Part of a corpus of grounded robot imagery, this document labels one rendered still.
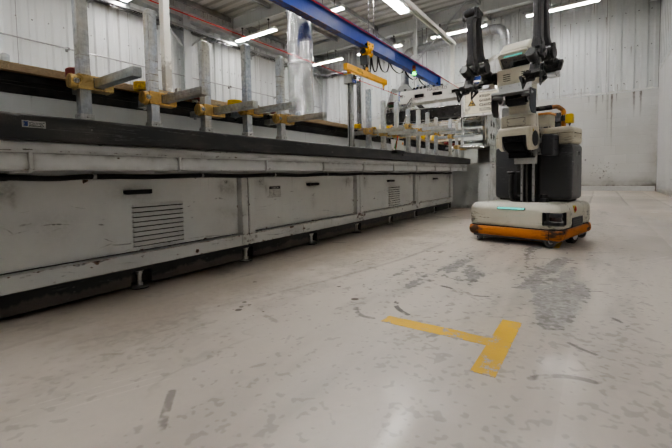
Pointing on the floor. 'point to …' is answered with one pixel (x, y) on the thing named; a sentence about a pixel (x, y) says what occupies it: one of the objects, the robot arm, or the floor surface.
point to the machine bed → (175, 206)
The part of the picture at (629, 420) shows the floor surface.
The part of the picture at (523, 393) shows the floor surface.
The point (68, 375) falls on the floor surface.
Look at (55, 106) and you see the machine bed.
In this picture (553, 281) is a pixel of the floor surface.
